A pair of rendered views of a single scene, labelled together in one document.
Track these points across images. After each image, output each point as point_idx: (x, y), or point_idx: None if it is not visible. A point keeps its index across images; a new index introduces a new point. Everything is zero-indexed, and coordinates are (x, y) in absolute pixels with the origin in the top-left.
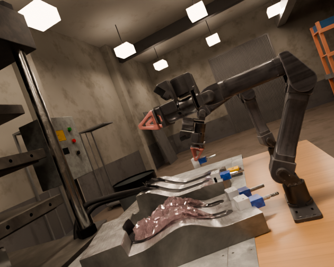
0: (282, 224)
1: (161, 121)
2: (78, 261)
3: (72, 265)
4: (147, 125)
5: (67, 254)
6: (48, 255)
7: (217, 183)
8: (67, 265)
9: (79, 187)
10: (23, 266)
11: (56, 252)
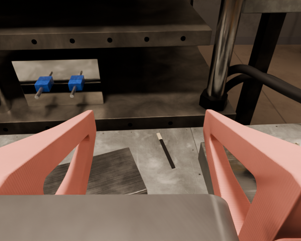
0: None
1: (241, 232)
2: (127, 136)
3: (121, 134)
4: (206, 124)
5: (165, 106)
6: (171, 85)
7: None
8: (144, 121)
9: (281, 27)
10: (155, 74)
11: (173, 91)
